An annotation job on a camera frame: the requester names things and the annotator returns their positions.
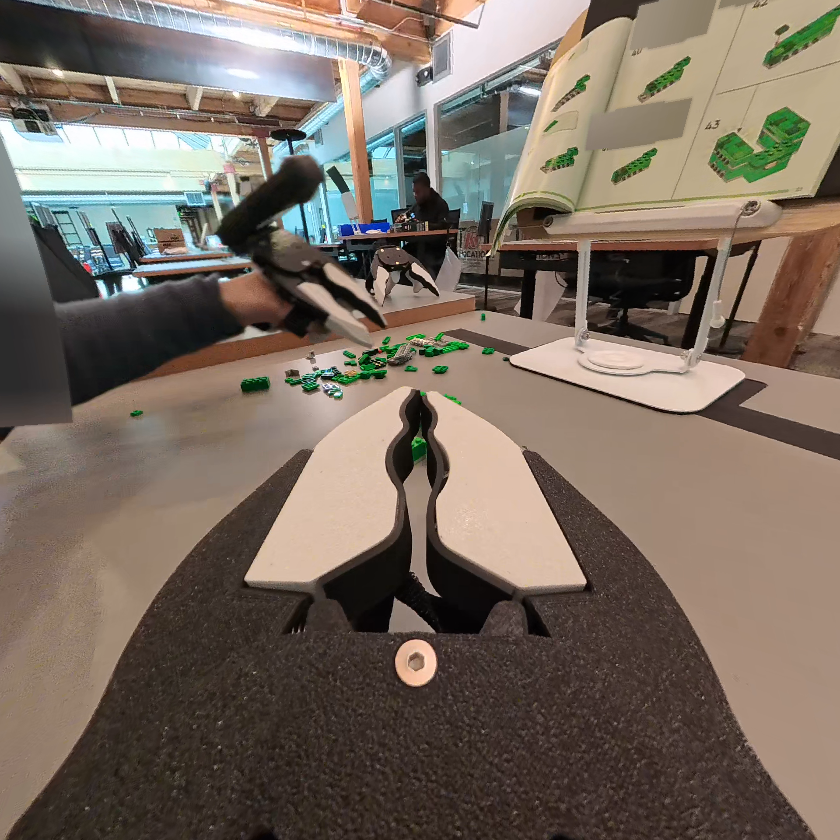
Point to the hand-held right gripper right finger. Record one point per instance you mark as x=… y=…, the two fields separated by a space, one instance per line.
x=499 y=518

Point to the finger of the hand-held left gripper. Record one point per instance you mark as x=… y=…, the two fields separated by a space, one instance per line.
x=354 y=293
x=331 y=313

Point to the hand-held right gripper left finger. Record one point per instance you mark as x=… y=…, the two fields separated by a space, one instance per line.
x=328 y=512

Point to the pile of small green bricks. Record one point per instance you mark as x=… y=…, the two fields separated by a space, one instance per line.
x=377 y=359

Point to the person's left forearm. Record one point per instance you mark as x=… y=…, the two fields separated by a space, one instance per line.
x=144 y=334

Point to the grey desk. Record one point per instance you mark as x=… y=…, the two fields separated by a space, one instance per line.
x=656 y=525

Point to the spare black gripper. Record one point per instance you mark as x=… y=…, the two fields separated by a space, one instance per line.
x=394 y=259

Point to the background work table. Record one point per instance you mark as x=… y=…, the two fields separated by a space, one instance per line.
x=394 y=232

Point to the wooden riser platform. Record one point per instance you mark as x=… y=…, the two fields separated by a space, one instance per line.
x=426 y=315

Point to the clear plastic bag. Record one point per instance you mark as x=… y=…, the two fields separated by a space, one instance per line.
x=449 y=269

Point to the long green brick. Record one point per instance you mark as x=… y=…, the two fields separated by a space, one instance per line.
x=255 y=384

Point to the U-shaped green brick build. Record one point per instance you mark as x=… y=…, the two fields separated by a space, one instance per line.
x=418 y=451

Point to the printed floor sign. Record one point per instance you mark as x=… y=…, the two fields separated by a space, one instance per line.
x=474 y=253

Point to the white book stand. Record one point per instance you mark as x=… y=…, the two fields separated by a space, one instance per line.
x=630 y=387

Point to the black office chair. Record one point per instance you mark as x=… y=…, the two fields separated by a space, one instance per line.
x=630 y=275

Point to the black tape strip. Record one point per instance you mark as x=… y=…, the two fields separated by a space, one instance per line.
x=774 y=426

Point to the wooden table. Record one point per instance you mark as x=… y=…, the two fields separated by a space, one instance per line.
x=800 y=289

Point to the open instruction booklet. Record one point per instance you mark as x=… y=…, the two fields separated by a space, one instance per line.
x=722 y=85

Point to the wooden support post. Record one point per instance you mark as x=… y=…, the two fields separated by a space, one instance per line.
x=355 y=131

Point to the silver air duct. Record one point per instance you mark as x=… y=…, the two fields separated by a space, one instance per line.
x=328 y=39

